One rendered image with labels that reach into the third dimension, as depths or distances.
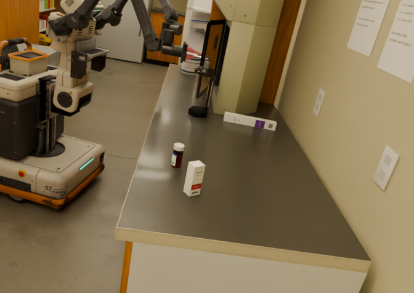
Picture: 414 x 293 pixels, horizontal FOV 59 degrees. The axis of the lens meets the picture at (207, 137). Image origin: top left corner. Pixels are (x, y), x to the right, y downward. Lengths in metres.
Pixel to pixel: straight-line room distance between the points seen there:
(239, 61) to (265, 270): 1.10
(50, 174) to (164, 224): 1.59
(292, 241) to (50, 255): 1.58
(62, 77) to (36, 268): 1.11
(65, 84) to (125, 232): 1.59
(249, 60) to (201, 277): 1.15
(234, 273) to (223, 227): 0.13
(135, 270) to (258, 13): 1.28
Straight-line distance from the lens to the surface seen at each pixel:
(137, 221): 1.02
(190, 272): 1.07
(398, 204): 1.13
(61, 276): 2.22
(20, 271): 2.27
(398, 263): 1.12
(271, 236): 1.08
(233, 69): 1.88
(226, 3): 1.83
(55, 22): 2.26
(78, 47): 2.37
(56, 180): 2.51
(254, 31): 1.86
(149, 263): 1.06
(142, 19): 2.01
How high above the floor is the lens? 1.55
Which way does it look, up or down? 22 degrees down
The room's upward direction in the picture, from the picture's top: 11 degrees clockwise
